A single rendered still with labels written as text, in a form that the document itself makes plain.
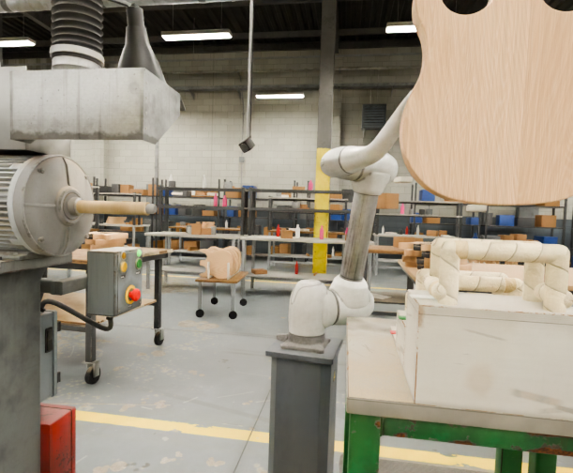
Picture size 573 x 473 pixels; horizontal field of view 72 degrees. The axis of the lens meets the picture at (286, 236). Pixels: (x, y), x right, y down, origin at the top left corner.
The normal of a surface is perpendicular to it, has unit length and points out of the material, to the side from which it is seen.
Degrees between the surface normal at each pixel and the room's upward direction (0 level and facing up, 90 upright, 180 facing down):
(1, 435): 90
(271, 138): 90
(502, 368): 90
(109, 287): 90
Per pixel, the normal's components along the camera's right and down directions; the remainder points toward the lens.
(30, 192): 0.80, -0.06
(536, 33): -0.17, 0.07
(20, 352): 0.99, 0.04
